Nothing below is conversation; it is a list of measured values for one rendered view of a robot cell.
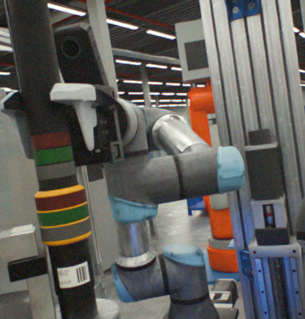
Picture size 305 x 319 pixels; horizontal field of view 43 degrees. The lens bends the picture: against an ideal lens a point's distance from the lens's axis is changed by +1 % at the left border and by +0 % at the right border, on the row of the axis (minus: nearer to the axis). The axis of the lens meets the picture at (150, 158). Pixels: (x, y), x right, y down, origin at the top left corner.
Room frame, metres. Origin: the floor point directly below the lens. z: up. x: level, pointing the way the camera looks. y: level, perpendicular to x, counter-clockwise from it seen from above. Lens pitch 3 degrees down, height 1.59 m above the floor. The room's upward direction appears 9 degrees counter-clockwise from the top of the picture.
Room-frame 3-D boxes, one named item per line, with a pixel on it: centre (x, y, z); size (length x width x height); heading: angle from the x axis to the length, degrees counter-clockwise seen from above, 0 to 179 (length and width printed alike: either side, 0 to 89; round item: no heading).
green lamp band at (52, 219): (0.34, 0.08, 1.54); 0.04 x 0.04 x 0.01
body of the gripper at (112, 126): (0.46, 0.07, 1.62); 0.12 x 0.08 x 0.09; 171
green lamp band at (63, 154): (0.34, 0.08, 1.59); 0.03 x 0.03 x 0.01
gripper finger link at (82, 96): (0.35, 0.06, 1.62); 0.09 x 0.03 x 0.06; 179
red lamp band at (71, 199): (0.34, 0.08, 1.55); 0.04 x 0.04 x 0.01
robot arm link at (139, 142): (0.61, 0.04, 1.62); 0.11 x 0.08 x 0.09; 171
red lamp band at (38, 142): (0.34, 0.08, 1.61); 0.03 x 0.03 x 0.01
